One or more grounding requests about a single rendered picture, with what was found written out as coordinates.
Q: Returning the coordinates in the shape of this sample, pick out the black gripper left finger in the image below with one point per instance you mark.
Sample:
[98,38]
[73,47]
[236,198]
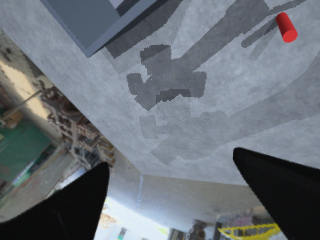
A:
[73,213]

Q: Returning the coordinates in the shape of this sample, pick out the red peg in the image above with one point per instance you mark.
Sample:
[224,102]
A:
[286,28]

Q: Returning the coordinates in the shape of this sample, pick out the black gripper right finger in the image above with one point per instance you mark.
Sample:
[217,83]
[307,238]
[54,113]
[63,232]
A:
[289,191]

